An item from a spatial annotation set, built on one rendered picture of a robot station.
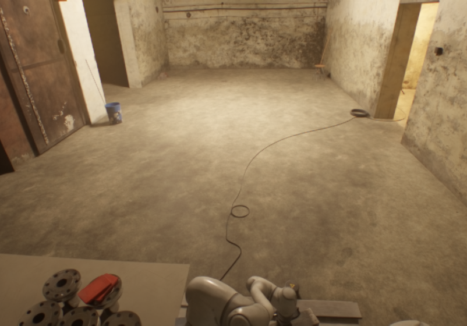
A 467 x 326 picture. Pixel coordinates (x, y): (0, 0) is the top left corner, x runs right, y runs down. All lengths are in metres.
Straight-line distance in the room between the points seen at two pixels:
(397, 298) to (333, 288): 0.48
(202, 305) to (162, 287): 1.32
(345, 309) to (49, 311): 1.97
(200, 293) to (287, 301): 0.58
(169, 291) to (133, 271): 0.41
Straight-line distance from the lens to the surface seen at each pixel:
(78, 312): 2.17
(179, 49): 11.45
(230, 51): 11.09
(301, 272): 2.46
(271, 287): 1.60
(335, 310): 2.11
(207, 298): 1.08
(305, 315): 1.91
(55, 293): 2.36
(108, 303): 2.14
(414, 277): 2.76
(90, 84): 6.28
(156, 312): 2.28
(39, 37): 5.54
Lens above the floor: 1.90
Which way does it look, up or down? 29 degrees down
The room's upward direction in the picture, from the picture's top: 1 degrees counter-clockwise
